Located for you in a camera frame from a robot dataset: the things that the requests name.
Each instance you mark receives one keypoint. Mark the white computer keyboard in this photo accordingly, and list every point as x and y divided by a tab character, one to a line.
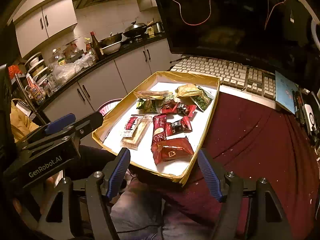
230	73

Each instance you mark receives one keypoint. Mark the red candy packet pair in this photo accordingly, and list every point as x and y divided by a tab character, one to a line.
179	108

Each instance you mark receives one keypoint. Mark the large red snack packet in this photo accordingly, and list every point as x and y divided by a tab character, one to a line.
171	149

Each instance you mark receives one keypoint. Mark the red black candy packet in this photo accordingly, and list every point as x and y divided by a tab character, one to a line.
179	126

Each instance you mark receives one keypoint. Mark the white red snack packet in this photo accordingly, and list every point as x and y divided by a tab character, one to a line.
131	125

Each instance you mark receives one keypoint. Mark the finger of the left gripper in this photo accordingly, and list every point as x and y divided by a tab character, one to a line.
60	124

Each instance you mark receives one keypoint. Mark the gold rimmed white tray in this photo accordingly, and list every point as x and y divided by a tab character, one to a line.
109	134

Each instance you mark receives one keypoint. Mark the yellow snack packet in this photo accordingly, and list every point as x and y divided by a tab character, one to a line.
188	90

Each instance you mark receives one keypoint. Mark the brown biscuit packet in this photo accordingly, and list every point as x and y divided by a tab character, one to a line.
152	95

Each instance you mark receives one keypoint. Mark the dark sauce bottle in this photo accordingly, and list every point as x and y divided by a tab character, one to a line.
96	46

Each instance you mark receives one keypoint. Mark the green seaweed packet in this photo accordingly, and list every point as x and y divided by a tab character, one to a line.
203	100

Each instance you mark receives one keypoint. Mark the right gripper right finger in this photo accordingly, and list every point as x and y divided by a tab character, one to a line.
251	202

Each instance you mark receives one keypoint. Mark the tall red snack packet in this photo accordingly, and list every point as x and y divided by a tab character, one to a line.
159	124

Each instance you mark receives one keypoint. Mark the black wok with lid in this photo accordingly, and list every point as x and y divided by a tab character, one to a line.
136	29

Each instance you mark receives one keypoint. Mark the green snack packet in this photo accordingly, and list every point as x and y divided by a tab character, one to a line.
146	106

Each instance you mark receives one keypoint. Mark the clear wafer packet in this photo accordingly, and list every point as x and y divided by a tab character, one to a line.
134	141

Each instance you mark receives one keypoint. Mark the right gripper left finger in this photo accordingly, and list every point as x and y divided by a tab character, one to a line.
78	209

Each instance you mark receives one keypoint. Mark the black computer monitor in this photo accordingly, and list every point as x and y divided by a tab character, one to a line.
276	32

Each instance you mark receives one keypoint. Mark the white ring light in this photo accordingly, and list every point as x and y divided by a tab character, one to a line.
314	34

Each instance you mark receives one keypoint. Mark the metal bowl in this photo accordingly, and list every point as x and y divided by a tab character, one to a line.
111	43

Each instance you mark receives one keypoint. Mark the dark red tablecloth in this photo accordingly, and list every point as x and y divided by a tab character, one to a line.
253	141

